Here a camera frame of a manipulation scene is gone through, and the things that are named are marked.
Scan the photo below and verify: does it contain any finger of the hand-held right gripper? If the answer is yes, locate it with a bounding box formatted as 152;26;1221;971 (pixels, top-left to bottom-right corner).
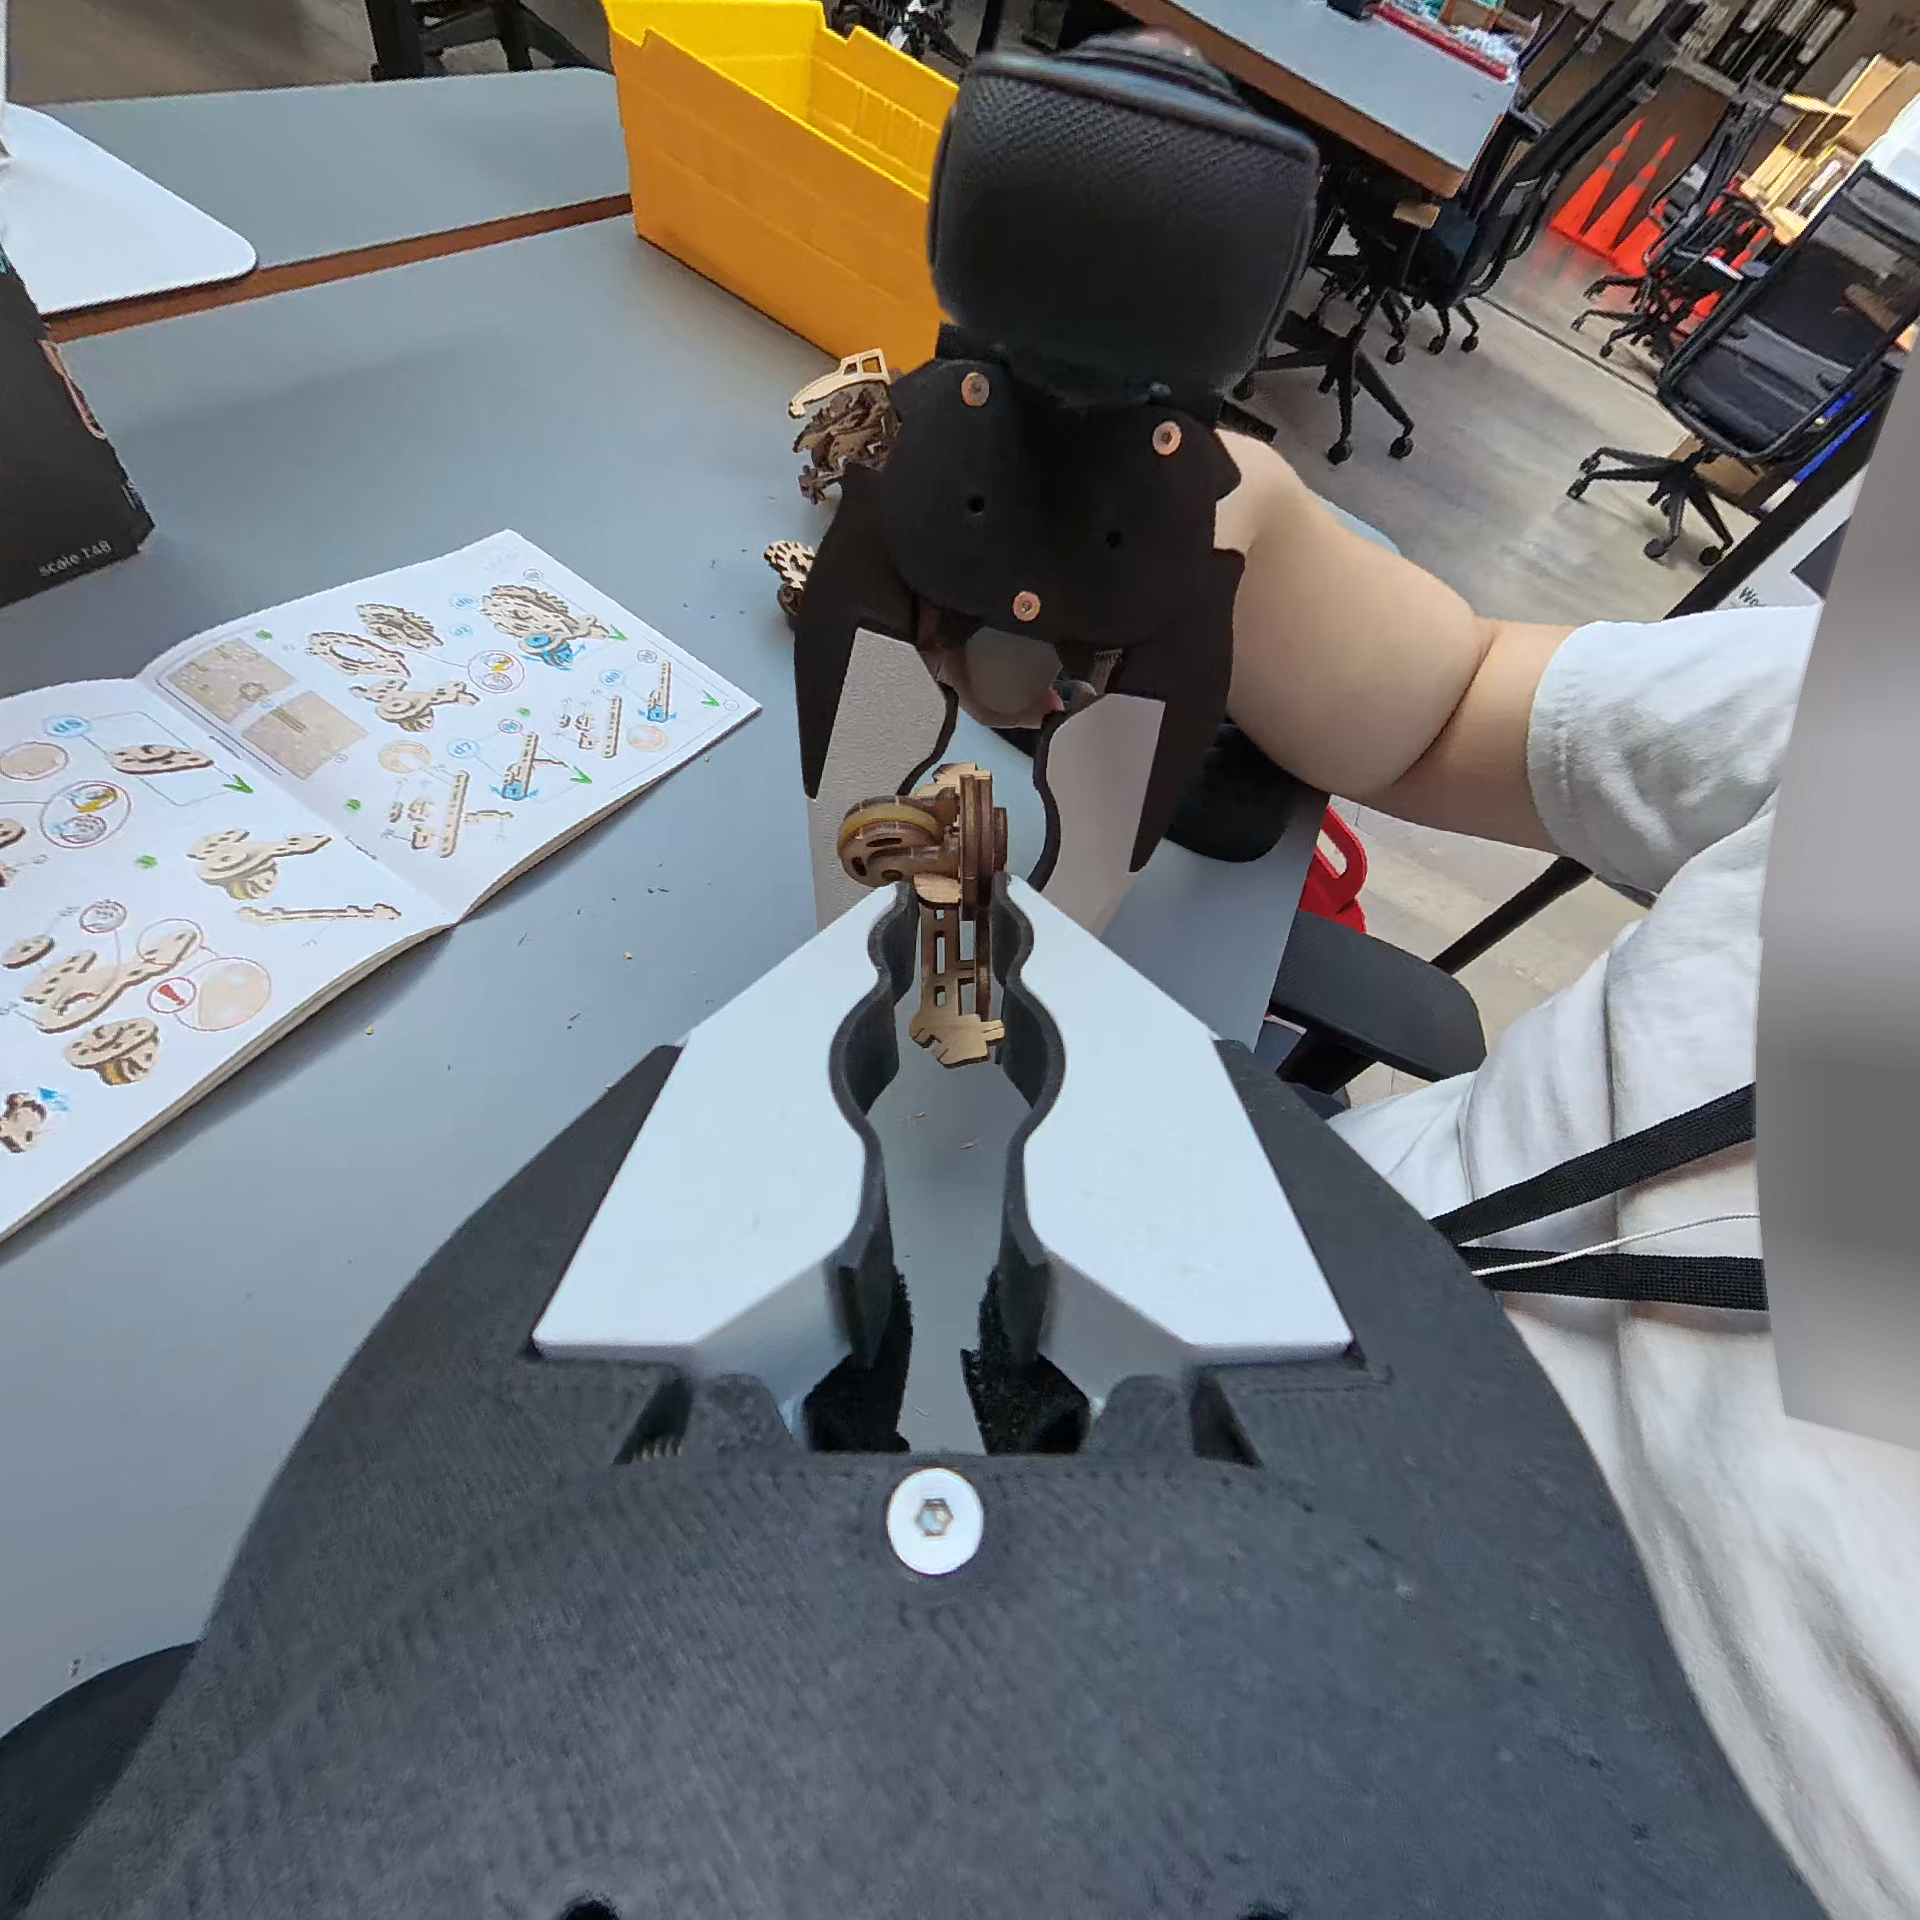
1020;697;1329;1045
818;619;963;935

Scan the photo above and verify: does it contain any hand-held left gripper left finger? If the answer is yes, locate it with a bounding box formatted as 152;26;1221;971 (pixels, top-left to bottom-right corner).
534;882;921;1451

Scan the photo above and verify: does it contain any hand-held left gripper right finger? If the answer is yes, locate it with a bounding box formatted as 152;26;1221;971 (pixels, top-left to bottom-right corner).
975;877;1359;1451

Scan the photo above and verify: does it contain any wooden model part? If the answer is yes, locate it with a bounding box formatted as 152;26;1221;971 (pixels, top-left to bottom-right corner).
835;762;1009;1072

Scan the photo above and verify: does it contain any person's right forearm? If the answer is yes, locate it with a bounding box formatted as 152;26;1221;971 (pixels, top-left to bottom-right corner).
1219;430;1595;859

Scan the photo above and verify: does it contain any partly built wooden model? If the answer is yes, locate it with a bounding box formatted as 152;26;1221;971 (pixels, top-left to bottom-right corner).
789;352;904;507

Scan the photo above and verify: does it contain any black model kit box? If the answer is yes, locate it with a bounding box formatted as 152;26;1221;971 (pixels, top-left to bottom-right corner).
0;270;157;610

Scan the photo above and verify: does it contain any person's right hand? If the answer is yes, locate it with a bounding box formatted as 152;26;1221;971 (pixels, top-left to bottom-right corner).
961;629;1072;730

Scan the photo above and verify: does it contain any red plastic object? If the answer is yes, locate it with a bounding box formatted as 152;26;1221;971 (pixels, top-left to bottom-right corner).
1299;809;1372;935

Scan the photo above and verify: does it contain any yellow plastic bin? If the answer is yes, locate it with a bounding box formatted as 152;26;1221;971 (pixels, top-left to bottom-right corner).
602;0;963;373

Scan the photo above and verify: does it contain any grey desk with wooden edge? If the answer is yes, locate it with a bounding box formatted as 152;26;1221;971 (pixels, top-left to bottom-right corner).
1109;0;1521;198

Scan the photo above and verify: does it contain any illustrated instruction booklet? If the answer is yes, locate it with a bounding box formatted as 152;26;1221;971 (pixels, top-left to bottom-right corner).
0;529;760;1238

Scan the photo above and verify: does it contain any orange traffic cone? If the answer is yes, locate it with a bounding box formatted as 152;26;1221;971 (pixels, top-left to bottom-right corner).
1551;122;1645;246
1603;133;1686;262

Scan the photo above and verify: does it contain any wooden shelf unit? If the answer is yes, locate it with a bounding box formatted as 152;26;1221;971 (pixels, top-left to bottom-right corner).
1748;51;1920;228

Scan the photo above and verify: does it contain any white monitor stand base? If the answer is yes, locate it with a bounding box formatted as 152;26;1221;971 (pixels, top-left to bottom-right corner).
0;104;257;320

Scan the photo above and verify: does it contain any thin white cord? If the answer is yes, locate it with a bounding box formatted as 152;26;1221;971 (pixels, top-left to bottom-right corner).
1475;1212;1760;1281

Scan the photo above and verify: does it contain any black shoulder strap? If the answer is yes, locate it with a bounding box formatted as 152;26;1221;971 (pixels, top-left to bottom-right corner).
1434;1084;1770;1312

